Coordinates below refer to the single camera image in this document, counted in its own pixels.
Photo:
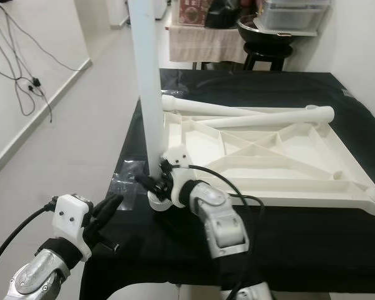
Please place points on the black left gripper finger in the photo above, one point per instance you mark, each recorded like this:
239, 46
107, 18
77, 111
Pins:
105, 212
115, 212

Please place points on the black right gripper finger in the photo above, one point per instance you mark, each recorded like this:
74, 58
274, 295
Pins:
147, 182

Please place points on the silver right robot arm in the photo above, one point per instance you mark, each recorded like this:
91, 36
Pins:
225, 231

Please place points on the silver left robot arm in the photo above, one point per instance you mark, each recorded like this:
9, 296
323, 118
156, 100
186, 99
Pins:
34, 281

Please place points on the white plastic children table top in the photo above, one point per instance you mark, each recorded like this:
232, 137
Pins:
275, 156

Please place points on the clear adhesive tape strip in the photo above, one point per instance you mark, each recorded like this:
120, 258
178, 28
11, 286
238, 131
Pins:
130, 183
128, 170

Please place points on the beige cloth covered side table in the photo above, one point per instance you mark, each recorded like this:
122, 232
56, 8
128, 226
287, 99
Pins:
203, 47

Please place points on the black power adapter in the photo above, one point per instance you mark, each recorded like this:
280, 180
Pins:
35, 85

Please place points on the black tablecloth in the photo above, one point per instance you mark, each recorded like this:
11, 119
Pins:
306, 250

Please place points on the black round stool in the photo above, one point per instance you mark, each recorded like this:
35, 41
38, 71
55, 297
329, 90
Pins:
267, 51

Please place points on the black bowl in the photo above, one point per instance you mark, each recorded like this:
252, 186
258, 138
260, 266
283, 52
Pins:
250, 34

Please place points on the red printed box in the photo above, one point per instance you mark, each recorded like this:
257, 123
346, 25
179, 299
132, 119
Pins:
192, 12

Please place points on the dark crumpled bag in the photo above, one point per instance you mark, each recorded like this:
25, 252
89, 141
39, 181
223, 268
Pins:
222, 14

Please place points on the grey tape patch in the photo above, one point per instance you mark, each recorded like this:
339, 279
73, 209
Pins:
347, 92

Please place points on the clear plastic storage box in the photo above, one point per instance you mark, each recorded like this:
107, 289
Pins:
294, 17

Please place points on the black power strip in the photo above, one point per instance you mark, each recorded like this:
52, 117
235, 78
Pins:
1, 3

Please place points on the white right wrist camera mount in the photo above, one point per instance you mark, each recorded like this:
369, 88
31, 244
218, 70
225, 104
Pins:
176, 156

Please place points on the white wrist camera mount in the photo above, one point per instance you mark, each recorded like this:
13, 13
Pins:
176, 156
70, 215

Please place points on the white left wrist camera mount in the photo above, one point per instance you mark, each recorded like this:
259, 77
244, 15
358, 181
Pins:
70, 215

